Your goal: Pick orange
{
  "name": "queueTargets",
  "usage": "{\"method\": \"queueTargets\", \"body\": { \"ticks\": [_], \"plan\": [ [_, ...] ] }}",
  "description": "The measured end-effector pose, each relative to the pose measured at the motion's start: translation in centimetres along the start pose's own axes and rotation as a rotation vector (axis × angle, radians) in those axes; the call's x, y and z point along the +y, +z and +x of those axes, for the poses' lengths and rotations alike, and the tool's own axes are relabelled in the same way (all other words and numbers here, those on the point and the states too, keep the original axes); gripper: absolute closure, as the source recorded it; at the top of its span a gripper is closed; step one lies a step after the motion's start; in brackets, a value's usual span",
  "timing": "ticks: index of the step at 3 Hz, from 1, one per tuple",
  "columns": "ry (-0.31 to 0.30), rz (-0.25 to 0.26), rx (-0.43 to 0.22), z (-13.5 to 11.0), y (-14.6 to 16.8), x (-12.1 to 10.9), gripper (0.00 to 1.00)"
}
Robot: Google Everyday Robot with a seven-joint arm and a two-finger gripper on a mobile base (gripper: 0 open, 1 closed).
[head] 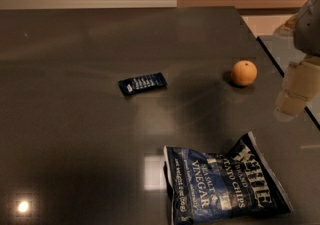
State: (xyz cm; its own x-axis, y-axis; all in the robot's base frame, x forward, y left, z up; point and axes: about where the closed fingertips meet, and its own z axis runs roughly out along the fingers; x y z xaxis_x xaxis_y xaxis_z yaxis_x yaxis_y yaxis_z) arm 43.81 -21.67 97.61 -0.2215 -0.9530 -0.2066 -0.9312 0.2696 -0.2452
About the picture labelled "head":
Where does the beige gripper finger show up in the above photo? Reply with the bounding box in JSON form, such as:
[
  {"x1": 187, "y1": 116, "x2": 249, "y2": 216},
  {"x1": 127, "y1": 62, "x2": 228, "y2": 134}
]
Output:
[
  {"x1": 274, "y1": 14, "x2": 297, "y2": 37},
  {"x1": 274, "y1": 56, "x2": 320, "y2": 122}
]

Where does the orange fruit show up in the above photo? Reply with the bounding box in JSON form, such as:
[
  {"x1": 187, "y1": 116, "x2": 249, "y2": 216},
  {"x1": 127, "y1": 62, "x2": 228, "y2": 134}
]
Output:
[{"x1": 231, "y1": 60, "x2": 258, "y2": 86}]

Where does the blue Kettle chips bag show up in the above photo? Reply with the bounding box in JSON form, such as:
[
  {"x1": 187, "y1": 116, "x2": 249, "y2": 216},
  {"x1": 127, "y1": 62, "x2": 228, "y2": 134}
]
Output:
[{"x1": 164, "y1": 132, "x2": 292, "y2": 225}]

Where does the small dark blue snack packet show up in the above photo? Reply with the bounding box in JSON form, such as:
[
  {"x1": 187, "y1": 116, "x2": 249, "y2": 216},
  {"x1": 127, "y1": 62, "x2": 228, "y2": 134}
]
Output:
[{"x1": 118, "y1": 72, "x2": 167, "y2": 96}]

